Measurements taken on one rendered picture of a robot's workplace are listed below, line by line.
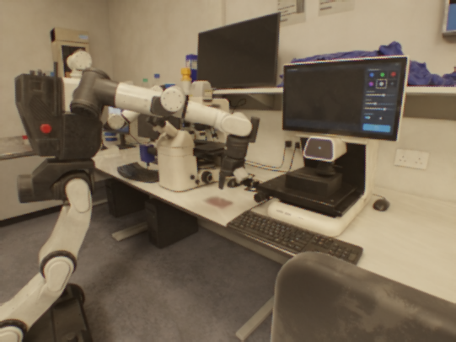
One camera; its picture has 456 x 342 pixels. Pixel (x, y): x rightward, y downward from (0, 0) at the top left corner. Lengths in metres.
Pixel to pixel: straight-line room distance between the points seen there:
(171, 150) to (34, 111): 0.56
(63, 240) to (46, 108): 0.55
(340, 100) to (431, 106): 0.70
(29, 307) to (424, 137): 1.94
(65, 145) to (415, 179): 1.58
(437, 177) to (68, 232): 1.70
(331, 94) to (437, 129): 0.63
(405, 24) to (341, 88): 0.75
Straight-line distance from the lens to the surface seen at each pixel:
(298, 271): 0.41
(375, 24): 1.70
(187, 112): 0.89
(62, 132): 1.07
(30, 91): 1.06
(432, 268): 0.91
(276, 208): 0.98
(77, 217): 1.20
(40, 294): 1.34
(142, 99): 0.90
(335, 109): 1.01
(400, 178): 1.52
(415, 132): 1.48
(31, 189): 1.17
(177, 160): 1.23
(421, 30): 1.65
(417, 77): 1.30
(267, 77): 1.62
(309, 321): 0.45
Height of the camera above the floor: 1.19
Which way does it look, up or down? 16 degrees down
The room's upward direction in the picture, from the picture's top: straight up
